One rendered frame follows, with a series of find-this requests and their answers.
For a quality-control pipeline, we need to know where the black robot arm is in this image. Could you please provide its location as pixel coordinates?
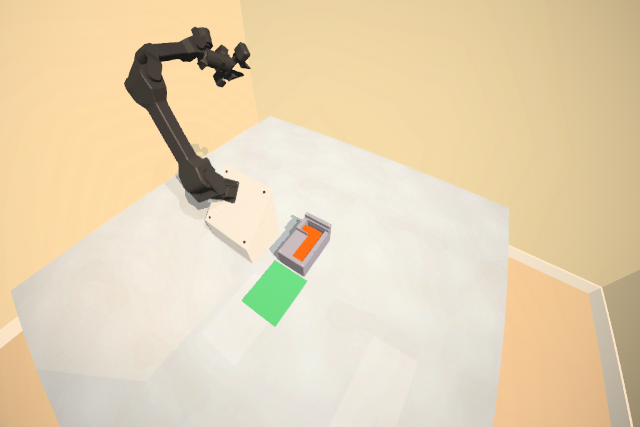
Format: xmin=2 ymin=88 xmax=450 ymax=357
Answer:
xmin=124 ymin=26 xmax=240 ymax=204

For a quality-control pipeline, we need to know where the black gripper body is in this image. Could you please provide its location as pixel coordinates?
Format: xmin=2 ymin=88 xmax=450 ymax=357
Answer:
xmin=213 ymin=42 xmax=250 ymax=88

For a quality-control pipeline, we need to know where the orange l-shaped part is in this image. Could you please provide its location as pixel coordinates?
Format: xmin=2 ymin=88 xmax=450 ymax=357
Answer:
xmin=293 ymin=225 xmax=322 ymax=262

